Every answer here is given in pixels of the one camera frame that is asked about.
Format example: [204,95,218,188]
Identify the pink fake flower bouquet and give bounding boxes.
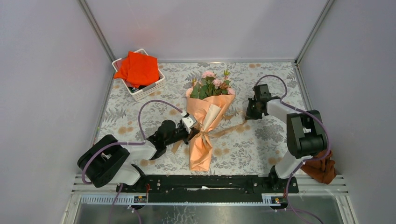
[185,70,236,99]

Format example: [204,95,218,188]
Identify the orange cloth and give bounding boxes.
[114,51,160,88]

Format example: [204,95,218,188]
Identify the brown cloth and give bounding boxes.
[301,151,337,184]

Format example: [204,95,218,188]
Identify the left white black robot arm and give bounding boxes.
[77,116,199,192]

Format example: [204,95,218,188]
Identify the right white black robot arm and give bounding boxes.
[245,84,328,192]

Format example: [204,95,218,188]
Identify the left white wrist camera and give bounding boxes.
[181,113,197,132]

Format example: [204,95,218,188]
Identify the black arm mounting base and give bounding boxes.
[116,175,299,203]

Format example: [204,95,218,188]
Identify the floral patterned table mat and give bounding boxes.
[97,62,304,175]

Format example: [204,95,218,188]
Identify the tan ribbon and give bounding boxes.
[170,111,248,154]

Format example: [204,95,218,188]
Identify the beige kraft wrapping paper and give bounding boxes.
[187,94,235,171]

